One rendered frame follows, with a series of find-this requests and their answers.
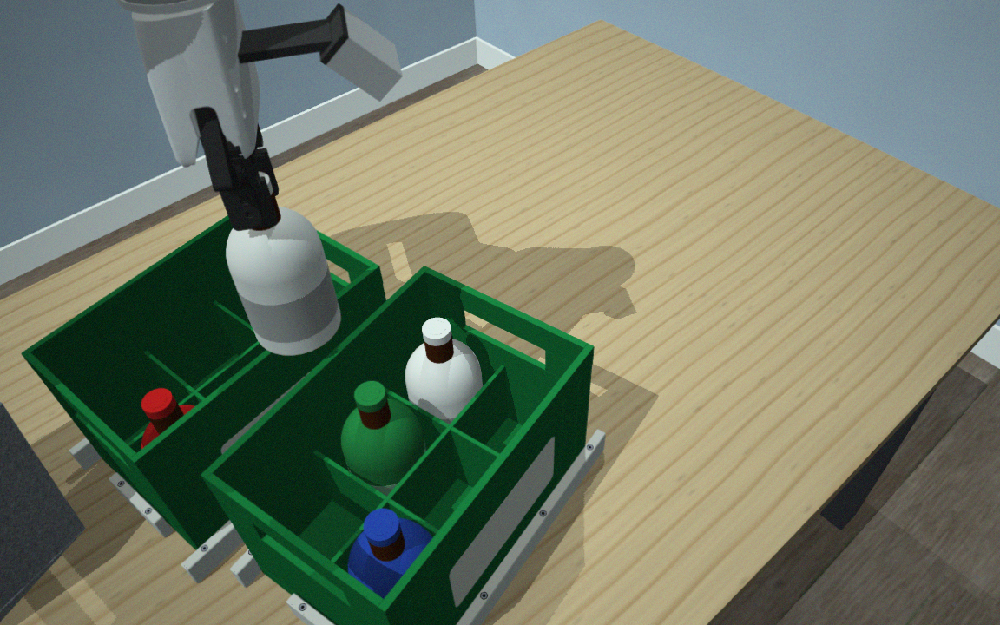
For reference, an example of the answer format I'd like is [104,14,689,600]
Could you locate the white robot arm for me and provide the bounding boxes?
[238,3,403,102]

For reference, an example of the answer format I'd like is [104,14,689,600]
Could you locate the white bottle with grey band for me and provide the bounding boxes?
[226,172,341,356]

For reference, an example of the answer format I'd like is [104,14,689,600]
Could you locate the green plastic bottle crate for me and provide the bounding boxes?
[21,216,386,550]
[201,266,595,625]

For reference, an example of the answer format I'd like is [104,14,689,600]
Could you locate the blue bottle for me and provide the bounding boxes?
[347,509,433,599]

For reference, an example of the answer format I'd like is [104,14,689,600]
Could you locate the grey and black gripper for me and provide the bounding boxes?
[116,0,279,231]

